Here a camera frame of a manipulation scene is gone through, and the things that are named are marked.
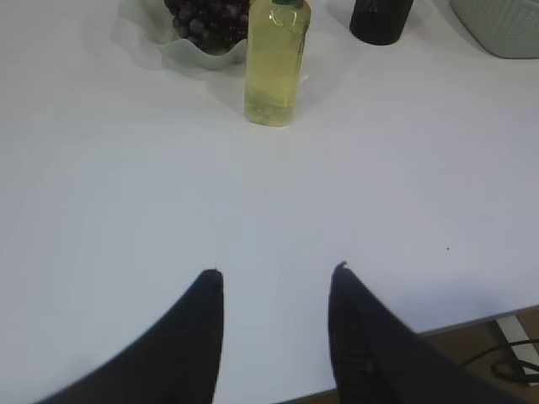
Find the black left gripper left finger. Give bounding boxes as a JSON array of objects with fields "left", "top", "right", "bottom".
[{"left": 45, "top": 269, "right": 224, "bottom": 403}]

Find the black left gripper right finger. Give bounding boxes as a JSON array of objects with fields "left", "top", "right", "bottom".
[{"left": 328, "top": 263, "right": 522, "bottom": 404}]

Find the purple grape bunch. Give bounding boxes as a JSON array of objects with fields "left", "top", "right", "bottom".
[{"left": 164, "top": 0, "right": 250, "bottom": 54}]

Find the green wavy glass plate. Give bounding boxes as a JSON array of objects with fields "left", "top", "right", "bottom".
[{"left": 118, "top": 1, "right": 247, "bottom": 70}]

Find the black mesh pen holder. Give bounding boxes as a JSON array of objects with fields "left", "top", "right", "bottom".
[{"left": 350, "top": 0, "right": 414, "bottom": 45}]

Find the green plastic woven basket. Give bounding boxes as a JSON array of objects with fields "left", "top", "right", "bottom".
[{"left": 450, "top": 0, "right": 538, "bottom": 59}]

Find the black floor cable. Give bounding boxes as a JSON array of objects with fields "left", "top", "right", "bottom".
[{"left": 461, "top": 338, "right": 539, "bottom": 386}]

